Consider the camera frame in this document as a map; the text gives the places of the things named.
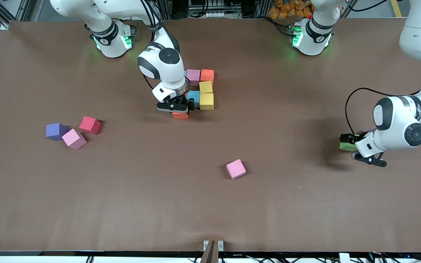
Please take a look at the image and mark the small metal bracket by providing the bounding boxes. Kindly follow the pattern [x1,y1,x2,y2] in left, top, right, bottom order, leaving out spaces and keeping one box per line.
[203,240,224,252]

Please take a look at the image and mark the bag of orange items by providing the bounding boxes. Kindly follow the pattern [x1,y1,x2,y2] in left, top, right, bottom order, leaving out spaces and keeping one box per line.
[268,0,313,19]

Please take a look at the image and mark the aluminium frame profile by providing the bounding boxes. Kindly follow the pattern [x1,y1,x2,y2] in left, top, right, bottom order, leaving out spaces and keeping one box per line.
[0,0,32,30]

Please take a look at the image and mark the brown camera mount post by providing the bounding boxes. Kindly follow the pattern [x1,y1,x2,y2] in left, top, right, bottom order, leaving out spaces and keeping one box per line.
[200,240,219,263]

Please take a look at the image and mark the green foam cube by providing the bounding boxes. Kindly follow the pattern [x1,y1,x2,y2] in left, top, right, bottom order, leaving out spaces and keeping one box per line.
[339,134,360,152]

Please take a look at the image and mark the white socket strip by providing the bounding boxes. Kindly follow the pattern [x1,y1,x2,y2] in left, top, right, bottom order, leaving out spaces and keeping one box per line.
[190,0,236,19]

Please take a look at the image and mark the white power strip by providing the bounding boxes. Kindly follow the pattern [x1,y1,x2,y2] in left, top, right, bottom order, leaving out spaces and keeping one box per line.
[121,7,160,20]

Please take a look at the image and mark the blue foam cube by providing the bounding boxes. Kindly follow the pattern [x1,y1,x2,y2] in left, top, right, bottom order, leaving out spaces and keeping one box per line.
[187,91,201,108]

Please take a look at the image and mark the pink foam cube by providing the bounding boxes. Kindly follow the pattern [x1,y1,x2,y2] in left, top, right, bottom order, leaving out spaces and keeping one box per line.
[186,69,201,87]
[226,159,247,180]
[62,129,87,149]

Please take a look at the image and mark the red foam cube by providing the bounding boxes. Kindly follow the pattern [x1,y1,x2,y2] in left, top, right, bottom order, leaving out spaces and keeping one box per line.
[79,116,102,135]

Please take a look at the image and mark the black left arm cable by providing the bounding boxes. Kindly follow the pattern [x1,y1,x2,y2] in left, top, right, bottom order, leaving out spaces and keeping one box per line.
[345,88,390,136]

